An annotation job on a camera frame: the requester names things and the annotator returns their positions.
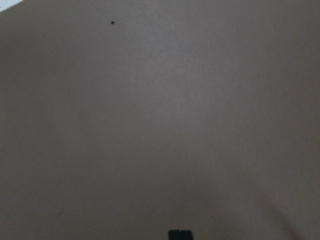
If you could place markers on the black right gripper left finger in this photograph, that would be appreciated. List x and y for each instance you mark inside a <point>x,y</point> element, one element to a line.
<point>174,234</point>

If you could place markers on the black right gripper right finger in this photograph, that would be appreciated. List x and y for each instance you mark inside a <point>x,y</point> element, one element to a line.
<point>186,235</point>

